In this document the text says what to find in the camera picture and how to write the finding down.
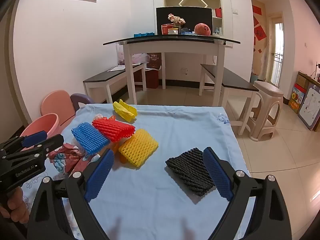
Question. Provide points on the black monitor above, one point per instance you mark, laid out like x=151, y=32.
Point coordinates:
x=192, y=15

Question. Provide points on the person's left hand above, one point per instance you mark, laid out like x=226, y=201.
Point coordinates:
x=17, y=210

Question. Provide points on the colourful fruit carton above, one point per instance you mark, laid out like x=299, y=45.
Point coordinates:
x=296, y=98

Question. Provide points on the white orange snack packet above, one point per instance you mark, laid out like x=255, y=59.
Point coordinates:
x=100, y=117

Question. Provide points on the cream wall shelf cabinet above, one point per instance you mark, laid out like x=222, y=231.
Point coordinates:
x=190, y=0

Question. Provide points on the dried flower bouquet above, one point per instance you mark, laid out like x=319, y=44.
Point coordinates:
x=175, y=18

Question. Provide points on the black foam fruit net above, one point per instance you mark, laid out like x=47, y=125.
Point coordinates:
x=187, y=170

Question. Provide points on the white bench with paper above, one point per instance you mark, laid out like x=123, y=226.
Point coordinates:
x=110, y=76

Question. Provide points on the white drawing board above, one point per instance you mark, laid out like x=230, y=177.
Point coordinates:
x=310, y=107

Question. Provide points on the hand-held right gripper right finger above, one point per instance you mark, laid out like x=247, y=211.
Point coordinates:
x=217, y=175

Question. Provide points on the light blue tablecloth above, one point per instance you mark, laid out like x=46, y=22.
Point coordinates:
x=175, y=130

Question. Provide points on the red patterned wrapper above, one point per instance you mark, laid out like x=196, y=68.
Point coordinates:
x=67, y=156

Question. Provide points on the white lidded jar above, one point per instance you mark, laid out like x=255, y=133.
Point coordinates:
x=173, y=31

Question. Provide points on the red box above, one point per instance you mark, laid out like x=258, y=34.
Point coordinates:
x=165, y=28

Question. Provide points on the yellow plastic wrapper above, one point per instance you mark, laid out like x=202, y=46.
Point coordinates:
x=123, y=111

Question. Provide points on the white paper sheet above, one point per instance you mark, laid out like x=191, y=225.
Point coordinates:
x=116, y=68

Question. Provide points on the pink plastic bucket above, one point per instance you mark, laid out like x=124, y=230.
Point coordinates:
x=42, y=122

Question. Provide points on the clear plastic bags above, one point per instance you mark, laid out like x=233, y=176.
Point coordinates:
x=136, y=57

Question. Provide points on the pink round fruit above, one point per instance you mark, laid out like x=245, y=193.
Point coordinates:
x=202, y=29

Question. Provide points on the beige plastic stool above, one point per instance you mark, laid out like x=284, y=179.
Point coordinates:
x=268, y=90

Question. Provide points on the crumpled blue plastic wrap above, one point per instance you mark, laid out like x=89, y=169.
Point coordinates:
x=187, y=31

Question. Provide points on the white dark-top bench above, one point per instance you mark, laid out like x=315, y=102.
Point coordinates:
x=230, y=76

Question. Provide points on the teal waste bin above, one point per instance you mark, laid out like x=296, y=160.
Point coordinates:
x=254, y=78

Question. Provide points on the yellow foam fruit net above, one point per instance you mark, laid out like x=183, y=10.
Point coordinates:
x=138, y=147

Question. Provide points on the red storage basket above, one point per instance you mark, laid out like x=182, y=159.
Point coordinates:
x=218, y=12

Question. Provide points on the red foam fruit net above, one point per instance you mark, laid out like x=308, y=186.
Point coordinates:
x=112, y=128

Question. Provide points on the blue foam fruit net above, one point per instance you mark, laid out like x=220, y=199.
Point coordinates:
x=87, y=136

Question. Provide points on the pink purple child chair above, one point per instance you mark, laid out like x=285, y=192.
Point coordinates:
x=57, y=102

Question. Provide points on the balcony door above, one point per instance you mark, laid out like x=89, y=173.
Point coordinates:
x=275, y=50

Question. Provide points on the dark red gift bag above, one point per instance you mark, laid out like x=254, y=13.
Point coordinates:
x=153, y=60

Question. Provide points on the wall socket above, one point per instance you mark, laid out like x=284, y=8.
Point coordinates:
x=184, y=71

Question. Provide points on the white glass-top dining table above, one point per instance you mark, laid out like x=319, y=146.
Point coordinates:
x=175, y=46

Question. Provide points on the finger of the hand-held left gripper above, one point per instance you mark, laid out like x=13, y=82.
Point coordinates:
x=35, y=137
x=52, y=141

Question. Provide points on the wooden cabinet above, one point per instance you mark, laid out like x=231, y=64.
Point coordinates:
x=303, y=78

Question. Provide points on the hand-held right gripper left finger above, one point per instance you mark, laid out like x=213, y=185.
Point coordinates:
x=100, y=175

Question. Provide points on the red paper wall decoration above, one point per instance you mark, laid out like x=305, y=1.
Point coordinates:
x=259, y=33
x=256, y=10

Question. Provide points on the red bin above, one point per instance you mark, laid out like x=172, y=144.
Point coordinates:
x=151, y=78

